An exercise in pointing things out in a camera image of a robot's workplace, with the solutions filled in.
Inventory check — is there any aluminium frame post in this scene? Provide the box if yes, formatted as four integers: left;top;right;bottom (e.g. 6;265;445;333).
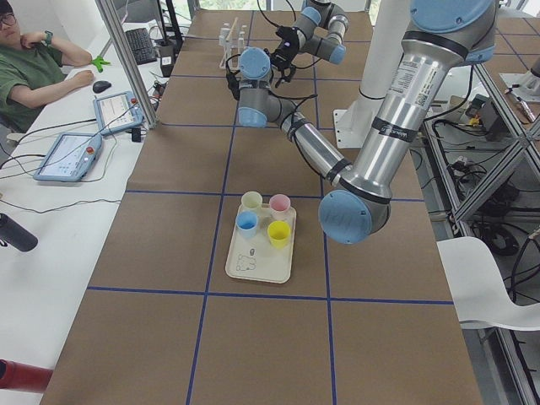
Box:
95;0;158;129

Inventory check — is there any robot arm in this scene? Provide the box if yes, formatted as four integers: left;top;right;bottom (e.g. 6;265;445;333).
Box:
269;0;349;87
230;1;499;244

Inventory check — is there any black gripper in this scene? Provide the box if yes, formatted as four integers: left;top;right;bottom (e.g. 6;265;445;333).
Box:
270;26;300;88

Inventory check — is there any black keyboard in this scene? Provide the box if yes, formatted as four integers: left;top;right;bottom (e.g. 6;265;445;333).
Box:
125;28;157;65

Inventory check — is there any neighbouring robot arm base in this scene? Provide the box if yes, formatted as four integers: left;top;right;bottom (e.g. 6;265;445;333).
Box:
500;59;539;123

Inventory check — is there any green toy figure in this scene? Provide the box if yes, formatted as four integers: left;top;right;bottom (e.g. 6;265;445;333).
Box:
91;55;111;73

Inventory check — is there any pale green plastic cup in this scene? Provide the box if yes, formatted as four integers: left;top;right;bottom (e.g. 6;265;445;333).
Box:
240;191;263;212

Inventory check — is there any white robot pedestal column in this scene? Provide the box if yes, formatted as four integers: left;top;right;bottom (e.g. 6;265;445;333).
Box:
358;0;410;115

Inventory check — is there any cream tray with bear drawing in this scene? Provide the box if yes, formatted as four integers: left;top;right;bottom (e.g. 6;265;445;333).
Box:
224;203;296;284

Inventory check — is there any blue teach pendant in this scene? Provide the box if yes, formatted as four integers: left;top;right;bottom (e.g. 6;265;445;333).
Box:
93;91;143;137
33;132;102;182

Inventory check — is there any white wire cup rack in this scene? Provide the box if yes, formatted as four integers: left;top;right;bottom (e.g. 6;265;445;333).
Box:
219;17;247;70

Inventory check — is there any seated person in green shirt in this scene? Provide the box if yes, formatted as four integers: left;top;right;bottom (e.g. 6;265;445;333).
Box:
1;1;94;132

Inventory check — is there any near blue teach pendant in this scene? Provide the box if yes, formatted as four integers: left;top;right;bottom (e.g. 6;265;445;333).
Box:
33;132;102;182

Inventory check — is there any far blue teach pendant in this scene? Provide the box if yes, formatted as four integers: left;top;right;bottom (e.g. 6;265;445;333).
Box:
93;91;143;137

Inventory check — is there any light blue plastic cup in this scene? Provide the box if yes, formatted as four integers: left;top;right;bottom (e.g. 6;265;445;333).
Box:
235;211;258;240

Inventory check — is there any pink plastic cup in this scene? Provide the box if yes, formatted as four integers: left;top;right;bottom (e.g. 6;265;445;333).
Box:
268;194;291;221

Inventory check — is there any red cylinder object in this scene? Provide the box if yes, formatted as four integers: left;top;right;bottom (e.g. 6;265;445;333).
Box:
1;359;53;393

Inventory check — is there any yellow plastic cup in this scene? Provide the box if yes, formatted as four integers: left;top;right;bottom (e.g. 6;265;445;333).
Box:
267;220;291;248

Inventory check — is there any white chair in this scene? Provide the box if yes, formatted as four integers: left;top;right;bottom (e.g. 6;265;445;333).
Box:
437;236;539;332

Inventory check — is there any black computer mouse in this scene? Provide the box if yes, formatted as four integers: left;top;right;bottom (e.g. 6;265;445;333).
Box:
92;80;112;94

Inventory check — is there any black water bottle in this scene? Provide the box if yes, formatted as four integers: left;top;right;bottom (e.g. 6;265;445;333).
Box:
1;213;38;252

